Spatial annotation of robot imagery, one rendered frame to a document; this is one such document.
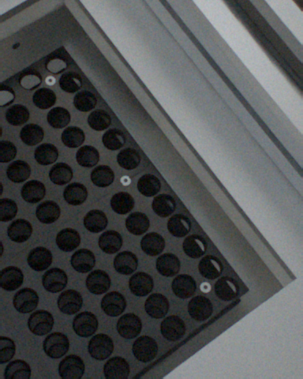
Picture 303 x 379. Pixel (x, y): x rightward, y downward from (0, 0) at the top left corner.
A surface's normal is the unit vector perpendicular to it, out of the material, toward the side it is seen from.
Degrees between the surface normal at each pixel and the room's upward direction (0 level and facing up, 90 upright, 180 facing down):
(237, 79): 90
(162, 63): 0
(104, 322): 0
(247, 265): 0
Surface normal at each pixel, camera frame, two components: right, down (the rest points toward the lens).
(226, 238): 0.06, -0.33
